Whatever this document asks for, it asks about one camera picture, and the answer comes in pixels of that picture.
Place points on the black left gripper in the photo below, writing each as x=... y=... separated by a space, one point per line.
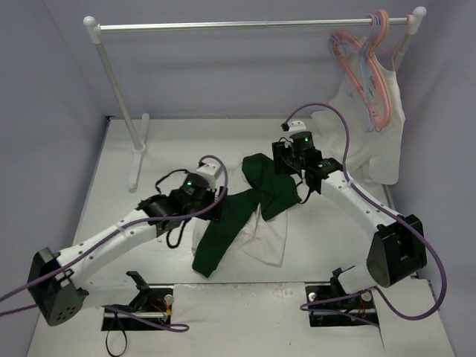
x=216 y=203

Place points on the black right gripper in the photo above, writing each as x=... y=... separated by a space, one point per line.
x=280 y=158

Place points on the white and green t-shirt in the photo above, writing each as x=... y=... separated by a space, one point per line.
x=254 y=218

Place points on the pink plastic hanger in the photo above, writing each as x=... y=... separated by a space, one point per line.
x=368 y=74

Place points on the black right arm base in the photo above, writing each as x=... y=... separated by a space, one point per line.
x=327 y=305

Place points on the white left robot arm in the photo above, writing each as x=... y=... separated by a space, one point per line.
x=60 y=282

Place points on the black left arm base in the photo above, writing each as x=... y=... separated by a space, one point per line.
x=153 y=304

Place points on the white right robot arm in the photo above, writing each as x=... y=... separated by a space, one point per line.
x=395 y=250

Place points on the pink hanger under garment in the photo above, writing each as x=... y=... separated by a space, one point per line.
x=398 y=51

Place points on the white clothes rack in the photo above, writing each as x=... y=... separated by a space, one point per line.
x=210 y=70

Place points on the white hanging garment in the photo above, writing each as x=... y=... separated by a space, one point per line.
x=377 y=152

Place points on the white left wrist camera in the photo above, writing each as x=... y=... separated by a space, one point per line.
x=209 y=171

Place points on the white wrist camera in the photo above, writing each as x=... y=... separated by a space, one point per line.
x=293 y=126
x=209 y=171

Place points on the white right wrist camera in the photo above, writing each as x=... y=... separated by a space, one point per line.
x=293 y=126

